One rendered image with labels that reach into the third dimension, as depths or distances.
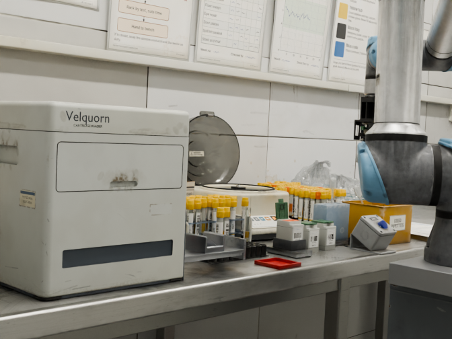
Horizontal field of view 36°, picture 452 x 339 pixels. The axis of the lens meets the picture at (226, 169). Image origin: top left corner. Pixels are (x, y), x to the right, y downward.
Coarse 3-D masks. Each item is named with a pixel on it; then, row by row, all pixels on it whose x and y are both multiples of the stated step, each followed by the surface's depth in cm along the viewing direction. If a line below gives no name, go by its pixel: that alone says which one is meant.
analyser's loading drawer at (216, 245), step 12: (192, 240) 131; (204, 240) 129; (216, 240) 134; (228, 240) 139; (240, 240) 136; (192, 252) 129; (204, 252) 129; (216, 252) 131; (228, 252) 133; (240, 252) 135
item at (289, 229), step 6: (282, 222) 154; (288, 222) 153; (294, 222) 154; (300, 222) 155; (276, 228) 156; (282, 228) 154; (288, 228) 153; (294, 228) 153; (300, 228) 154; (276, 234) 156; (282, 234) 154; (288, 234) 153; (294, 234) 153; (300, 234) 154; (294, 240) 153
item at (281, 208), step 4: (280, 200) 157; (276, 204) 156; (280, 204) 157; (284, 204) 158; (276, 208) 156; (280, 208) 157; (284, 208) 158; (276, 212) 156; (280, 212) 157; (284, 212) 158; (276, 216) 156; (280, 216) 157; (284, 216) 158; (288, 216) 158
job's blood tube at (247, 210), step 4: (248, 208) 152; (248, 212) 152; (248, 216) 152; (244, 220) 153; (248, 220) 152; (244, 224) 153; (248, 224) 153; (244, 228) 153; (248, 228) 153; (244, 232) 153; (248, 232) 153; (244, 236) 153; (248, 236) 153; (248, 240) 153
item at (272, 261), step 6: (270, 258) 145; (276, 258) 146; (258, 264) 141; (264, 264) 140; (270, 264) 139; (276, 264) 142; (282, 264) 142; (288, 264) 139; (294, 264) 141; (300, 264) 142
